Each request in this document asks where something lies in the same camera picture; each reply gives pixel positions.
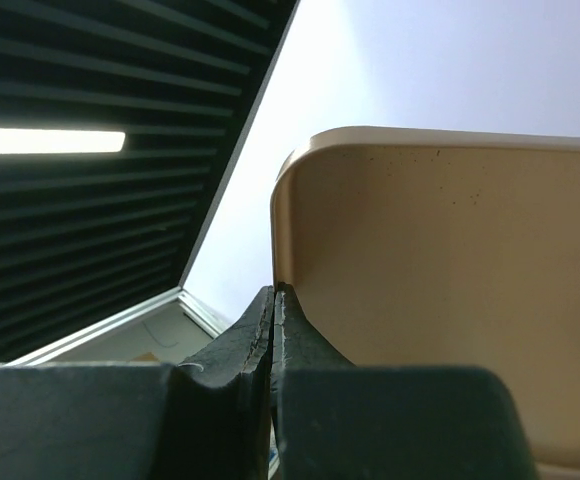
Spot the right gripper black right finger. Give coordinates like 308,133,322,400
271,283,538,479

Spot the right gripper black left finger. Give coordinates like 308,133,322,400
0,287,274,479

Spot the gold tin lid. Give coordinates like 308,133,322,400
271,127,580,479

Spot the ceiling light strip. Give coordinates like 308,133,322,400
0,128,126,155

